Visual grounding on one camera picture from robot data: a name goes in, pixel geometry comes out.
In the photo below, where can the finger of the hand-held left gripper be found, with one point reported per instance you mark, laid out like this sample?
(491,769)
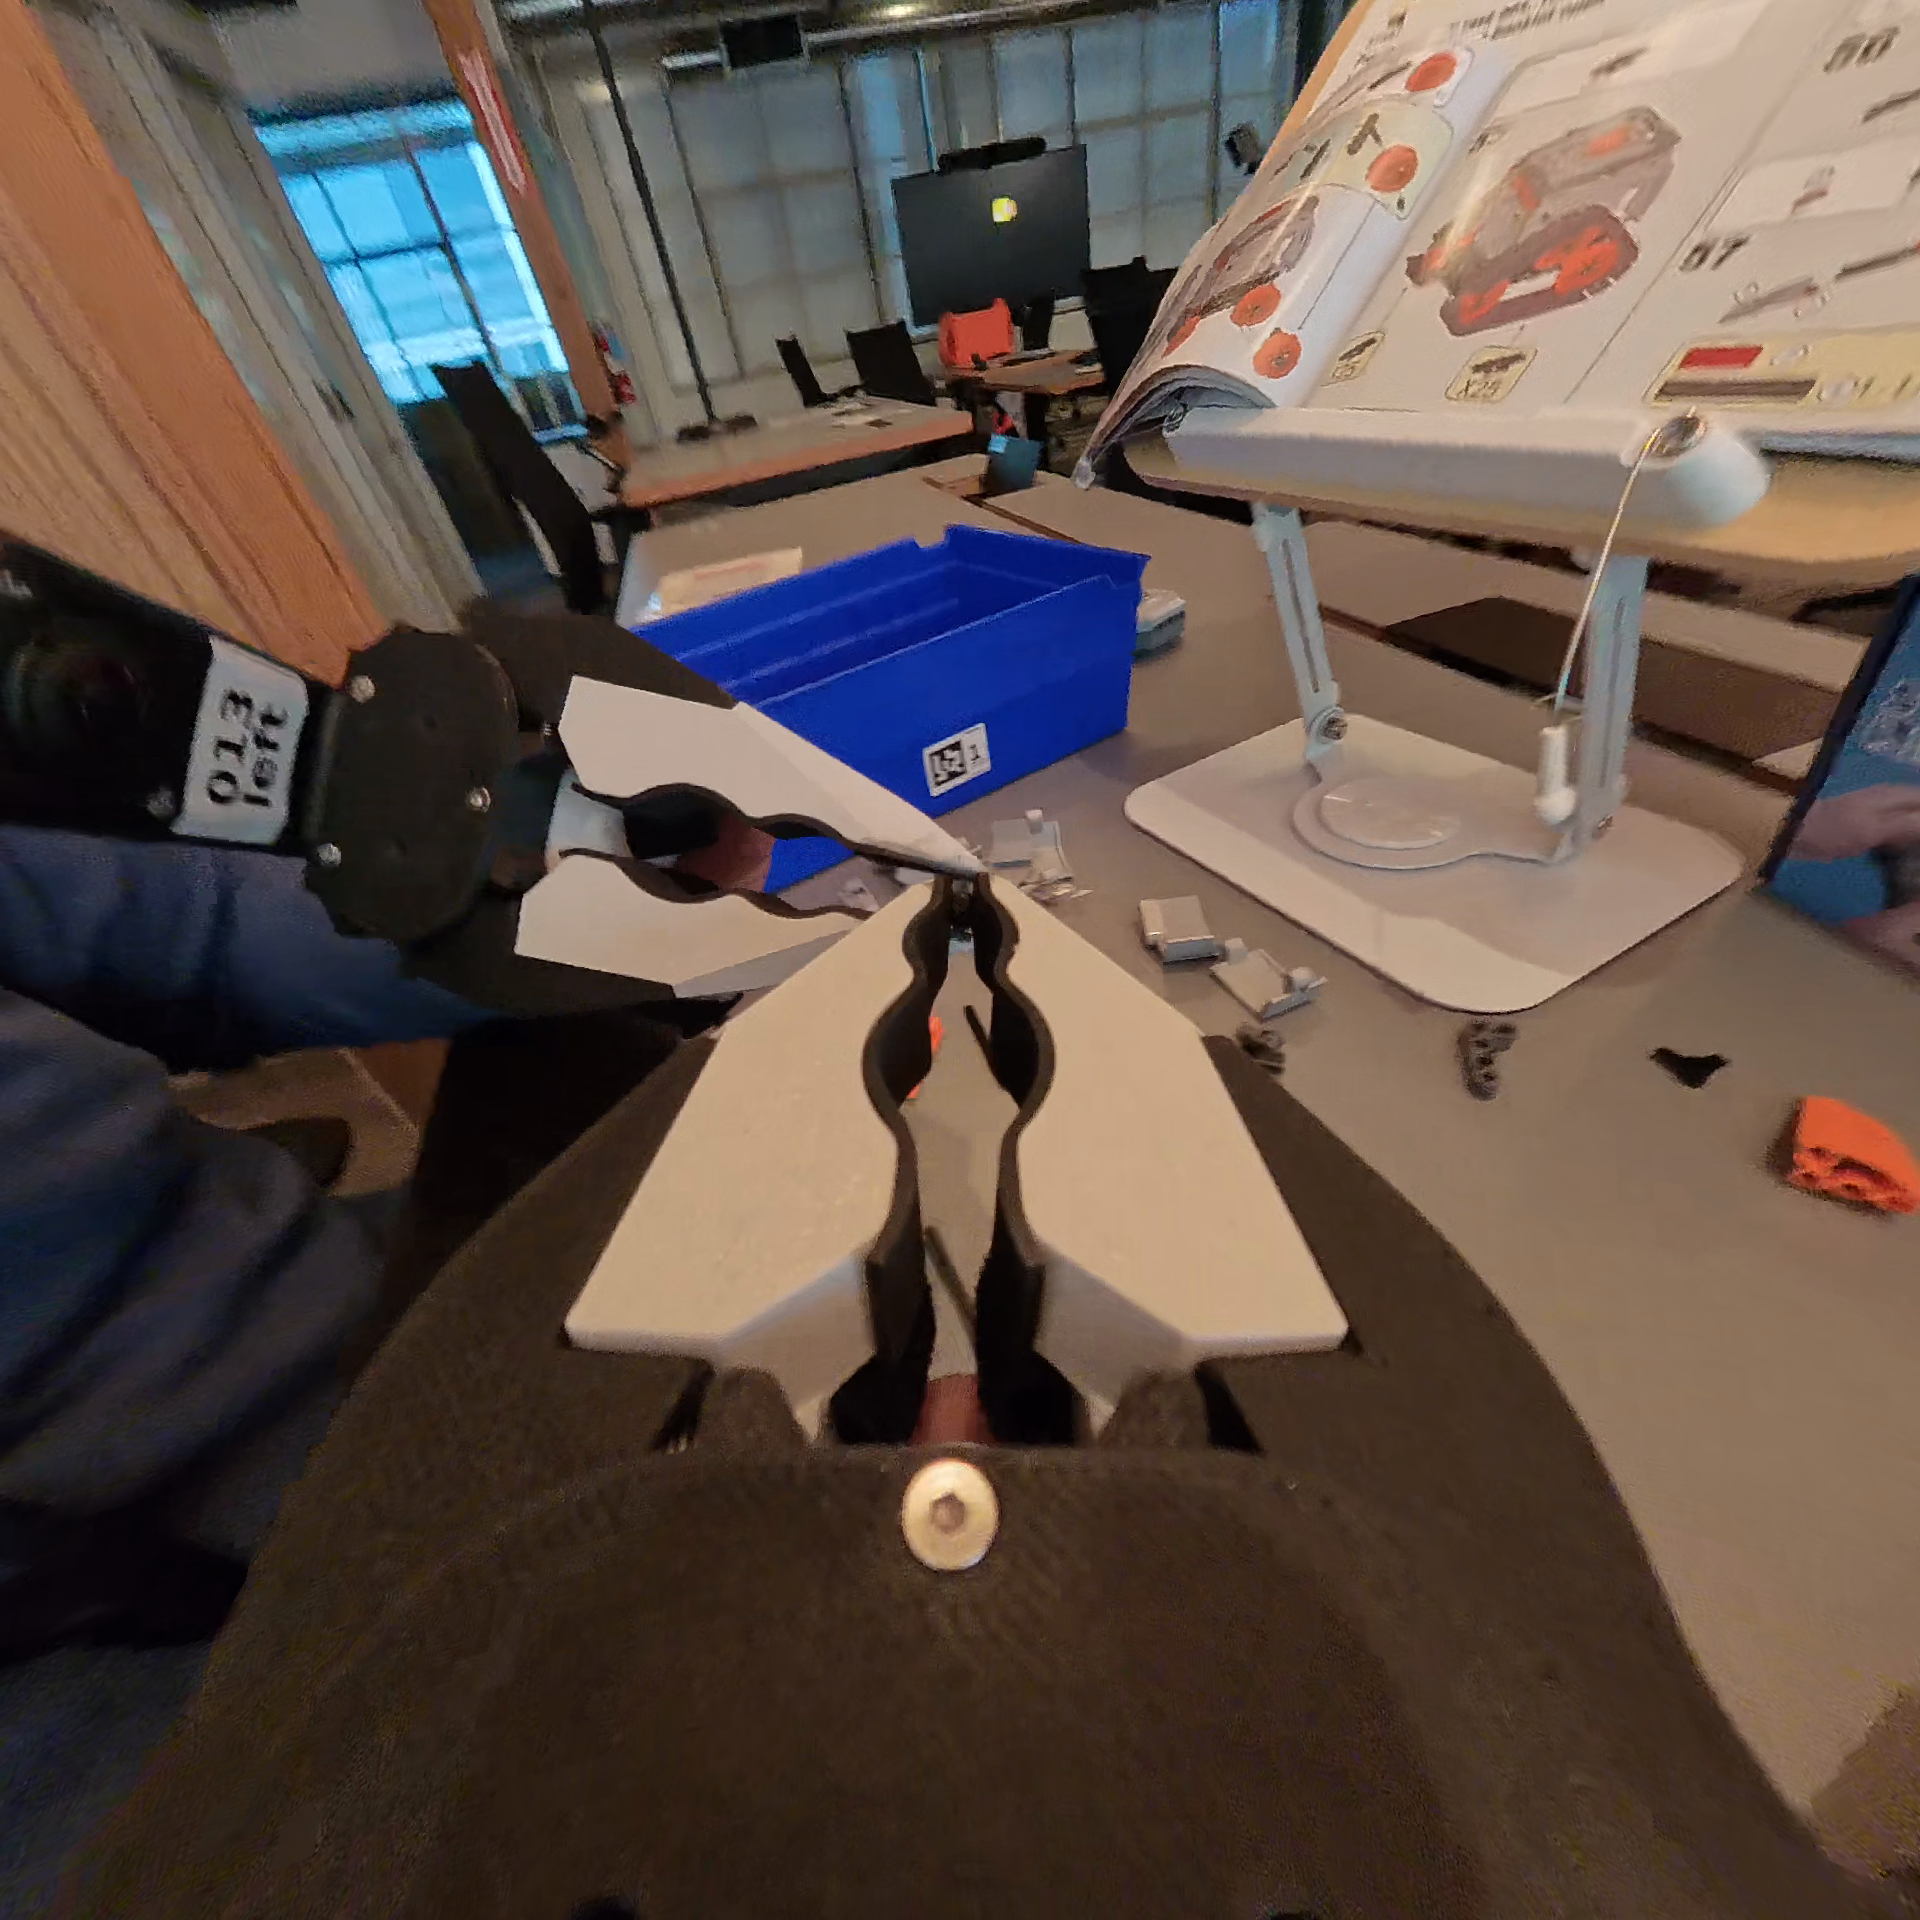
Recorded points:
(633,938)
(707,742)

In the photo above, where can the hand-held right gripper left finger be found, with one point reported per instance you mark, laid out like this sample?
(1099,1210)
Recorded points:
(721,1198)

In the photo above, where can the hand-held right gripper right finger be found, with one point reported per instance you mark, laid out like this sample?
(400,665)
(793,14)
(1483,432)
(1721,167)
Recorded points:
(1188,1198)

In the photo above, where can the grey tube connector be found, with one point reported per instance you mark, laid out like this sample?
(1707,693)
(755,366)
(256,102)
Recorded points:
(962,907)

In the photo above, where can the person's left forearm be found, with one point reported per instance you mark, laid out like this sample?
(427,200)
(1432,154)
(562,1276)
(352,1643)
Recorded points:
(227,962)

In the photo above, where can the person's left hand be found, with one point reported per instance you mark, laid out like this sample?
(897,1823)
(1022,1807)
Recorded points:
(728,855)

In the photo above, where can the white sheet red print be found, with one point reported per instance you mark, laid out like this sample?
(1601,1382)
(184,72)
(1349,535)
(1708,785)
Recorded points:
(721,578)

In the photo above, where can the black connector with grey pin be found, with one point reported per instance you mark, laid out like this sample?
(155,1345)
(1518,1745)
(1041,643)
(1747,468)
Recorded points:
(1264,1047)

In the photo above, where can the blue storage bin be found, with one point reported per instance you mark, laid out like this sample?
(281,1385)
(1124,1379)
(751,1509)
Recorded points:
(899,674)

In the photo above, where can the grey curved panel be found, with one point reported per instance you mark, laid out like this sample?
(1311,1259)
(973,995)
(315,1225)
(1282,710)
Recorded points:
(1269,982)

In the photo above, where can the black axle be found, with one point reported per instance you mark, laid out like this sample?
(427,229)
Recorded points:
(978,1041)

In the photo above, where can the grey block panel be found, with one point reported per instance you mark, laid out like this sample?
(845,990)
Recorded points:
(1188,931)

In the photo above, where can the wooden office desk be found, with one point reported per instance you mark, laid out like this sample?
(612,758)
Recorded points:
(794,450)

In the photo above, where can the black office chair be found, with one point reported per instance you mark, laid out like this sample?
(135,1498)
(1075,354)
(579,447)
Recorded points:
(891,359)
(1124,314)
(804,366)
(512,464)

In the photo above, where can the dark grey beam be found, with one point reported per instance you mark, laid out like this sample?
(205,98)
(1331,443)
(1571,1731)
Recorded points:
(1483,1060)

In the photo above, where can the teal box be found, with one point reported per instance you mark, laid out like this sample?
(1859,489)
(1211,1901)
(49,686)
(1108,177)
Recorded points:
(1014,462)

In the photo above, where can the small black pin piece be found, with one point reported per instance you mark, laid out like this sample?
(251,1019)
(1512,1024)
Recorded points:
(1690,1064)

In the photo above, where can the person's blue clothing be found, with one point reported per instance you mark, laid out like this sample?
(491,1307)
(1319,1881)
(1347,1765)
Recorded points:
(151,1273)

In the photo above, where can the orange brick with holes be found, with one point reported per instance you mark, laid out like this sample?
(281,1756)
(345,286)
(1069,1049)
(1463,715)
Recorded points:
(1853,1152)

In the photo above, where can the blue toy box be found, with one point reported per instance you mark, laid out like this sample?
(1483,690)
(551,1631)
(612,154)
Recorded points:
(1853,782)

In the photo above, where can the instruction booklet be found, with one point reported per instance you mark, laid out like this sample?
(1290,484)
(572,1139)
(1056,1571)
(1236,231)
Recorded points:
(1575,192)

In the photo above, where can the wall monitor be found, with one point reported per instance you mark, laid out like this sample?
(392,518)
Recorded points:
(990,227)

